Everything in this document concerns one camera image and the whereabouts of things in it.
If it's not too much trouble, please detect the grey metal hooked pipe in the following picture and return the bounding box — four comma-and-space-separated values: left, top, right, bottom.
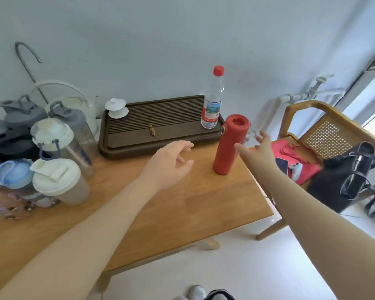
15, 42, 49, 104

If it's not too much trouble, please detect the patterned clear bottle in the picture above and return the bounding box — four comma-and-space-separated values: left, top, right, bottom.
0, 193, 62, 221

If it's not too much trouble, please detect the white shoe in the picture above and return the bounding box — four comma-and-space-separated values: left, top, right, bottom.
187, 284, 207, 300

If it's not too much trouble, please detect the dark smartphone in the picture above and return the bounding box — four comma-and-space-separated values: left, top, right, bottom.
275, 157, 290, 177

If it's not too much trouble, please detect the grey-lidded tumbler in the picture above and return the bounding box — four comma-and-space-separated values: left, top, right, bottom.
0, 95, 48, 130

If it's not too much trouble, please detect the white wall pipe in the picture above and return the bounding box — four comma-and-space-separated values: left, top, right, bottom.
279, 74, 346, 105

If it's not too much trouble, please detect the beige white-lidded cup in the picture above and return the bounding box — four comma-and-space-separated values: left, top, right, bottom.
29, 158, 91, 206

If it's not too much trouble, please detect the white kettle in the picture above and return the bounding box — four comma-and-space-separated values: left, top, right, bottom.
27, 79, 101, 136

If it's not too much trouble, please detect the window frame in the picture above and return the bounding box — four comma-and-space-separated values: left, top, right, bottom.
334, 43, 375, 138

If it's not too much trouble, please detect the dark wooden tea tray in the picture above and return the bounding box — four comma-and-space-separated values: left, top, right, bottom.
98, 95, 226, 160

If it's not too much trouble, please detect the clear red-capped water bottle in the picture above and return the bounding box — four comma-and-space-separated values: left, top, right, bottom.
201, 65, 225, 130

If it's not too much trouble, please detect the black bottle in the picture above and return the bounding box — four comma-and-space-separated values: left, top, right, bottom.
0, 127, 42, 174

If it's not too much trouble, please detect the wooden cane-back chair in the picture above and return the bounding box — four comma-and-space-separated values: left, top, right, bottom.
256, 100, 375, 241

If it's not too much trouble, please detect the person's left forearm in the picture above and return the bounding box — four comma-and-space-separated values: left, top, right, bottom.
0, 177, 159, 300

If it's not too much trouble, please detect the clear grey-lidded bottle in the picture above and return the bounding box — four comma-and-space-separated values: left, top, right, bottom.
48, 101, 99, 160

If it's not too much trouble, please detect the white game controller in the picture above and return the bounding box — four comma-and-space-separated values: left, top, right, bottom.
289, 163, 304, 182

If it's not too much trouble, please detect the black shoe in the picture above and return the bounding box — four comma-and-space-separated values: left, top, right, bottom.
203, 289, 235, 300

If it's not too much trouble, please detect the clear white-lidded bottle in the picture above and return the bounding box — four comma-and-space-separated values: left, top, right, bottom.
30, 117, 96, 180

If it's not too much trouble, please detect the red thermos bottle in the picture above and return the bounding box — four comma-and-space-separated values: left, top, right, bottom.
213, 114, 252, 176

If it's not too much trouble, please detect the white lidded tea cup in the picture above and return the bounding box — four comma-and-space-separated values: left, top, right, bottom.
105, 98, 129, 119

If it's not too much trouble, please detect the black handbag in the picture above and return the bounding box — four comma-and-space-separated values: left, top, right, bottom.
307, 141, 375, 219

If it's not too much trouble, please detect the person's right forearm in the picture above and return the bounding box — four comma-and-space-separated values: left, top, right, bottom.
252, 160, 375, 300

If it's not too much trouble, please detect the person's left hand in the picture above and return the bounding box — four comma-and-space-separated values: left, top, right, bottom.
140, 140, 195, 193

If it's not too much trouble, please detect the blue-lidded bottle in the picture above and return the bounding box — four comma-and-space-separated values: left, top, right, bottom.
0, 159, 35, 198

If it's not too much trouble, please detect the person's right hand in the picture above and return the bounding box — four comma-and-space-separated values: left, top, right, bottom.
234, 130, 277, 174

